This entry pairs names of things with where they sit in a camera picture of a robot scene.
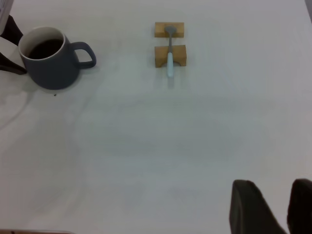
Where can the dark grey ceramic mug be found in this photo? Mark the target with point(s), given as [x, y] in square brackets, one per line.
[53, 70]

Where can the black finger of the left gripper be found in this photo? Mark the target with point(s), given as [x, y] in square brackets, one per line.
[13, 68]
[13, 30]

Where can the arched wooden block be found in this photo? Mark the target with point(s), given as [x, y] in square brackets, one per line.
[161, 54]

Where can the flat rectangular wooden block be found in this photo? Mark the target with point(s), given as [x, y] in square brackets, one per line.
[159, 30]

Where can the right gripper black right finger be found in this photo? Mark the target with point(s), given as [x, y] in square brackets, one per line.
[302, 207]

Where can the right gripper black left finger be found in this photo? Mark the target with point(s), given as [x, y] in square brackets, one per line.
[251, 209]

